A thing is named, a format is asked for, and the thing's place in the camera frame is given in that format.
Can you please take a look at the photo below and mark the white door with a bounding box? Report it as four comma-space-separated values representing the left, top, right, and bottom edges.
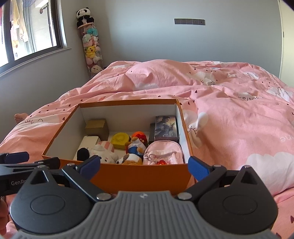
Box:
278, 1, 294, 87

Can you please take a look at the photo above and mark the pink patterned duvet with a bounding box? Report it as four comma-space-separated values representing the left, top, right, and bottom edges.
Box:
1, 60, 293, 238

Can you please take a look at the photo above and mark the orange red plush ball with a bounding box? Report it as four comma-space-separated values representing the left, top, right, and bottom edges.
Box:
132, 131, 148, 147

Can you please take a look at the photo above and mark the brown cardboard box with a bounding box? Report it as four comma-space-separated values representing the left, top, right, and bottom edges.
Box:
85, 119, 109, 141

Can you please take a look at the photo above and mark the white notebook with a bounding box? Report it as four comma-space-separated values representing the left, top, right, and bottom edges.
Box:
73, 136, 101, 161

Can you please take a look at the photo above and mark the dark card box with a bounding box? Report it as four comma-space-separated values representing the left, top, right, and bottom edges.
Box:
148, 115, 179, 143

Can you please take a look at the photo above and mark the pink mini backpack pouch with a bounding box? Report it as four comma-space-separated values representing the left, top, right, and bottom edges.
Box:
143, 140, 184, 165

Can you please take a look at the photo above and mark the orange cardboard box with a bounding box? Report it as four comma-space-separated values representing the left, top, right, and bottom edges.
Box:
43, 99, 195, 195

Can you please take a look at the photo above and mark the person's left hand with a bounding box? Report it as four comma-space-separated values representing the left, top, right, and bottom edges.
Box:
0, 199, 9, 236

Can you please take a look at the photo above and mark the yellow round toy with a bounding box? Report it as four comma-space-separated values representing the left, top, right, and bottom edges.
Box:
111, 132, 130, 150

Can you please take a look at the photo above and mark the plush toy column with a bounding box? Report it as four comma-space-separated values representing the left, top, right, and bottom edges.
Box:
78, 22, 104, 76

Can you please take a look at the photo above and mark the window frame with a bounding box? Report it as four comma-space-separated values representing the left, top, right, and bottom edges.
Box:
1, 1, 67, 75

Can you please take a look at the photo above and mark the panda plush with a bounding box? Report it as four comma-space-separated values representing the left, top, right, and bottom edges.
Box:
76, 8, 95, 28

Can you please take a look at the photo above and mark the white pink plush toy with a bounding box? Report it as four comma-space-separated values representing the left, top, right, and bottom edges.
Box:
76, 141, 119, 164

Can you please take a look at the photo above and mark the brown white plush dog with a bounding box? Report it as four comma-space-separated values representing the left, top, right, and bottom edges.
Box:
116, 153, 143, 165

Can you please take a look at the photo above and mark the small figurine blue outfit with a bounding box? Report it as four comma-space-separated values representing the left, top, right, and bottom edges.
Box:
125, 137, 146, 159

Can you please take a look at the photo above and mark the wall switch panel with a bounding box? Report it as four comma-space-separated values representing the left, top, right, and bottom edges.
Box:
174, 18, 206, 25

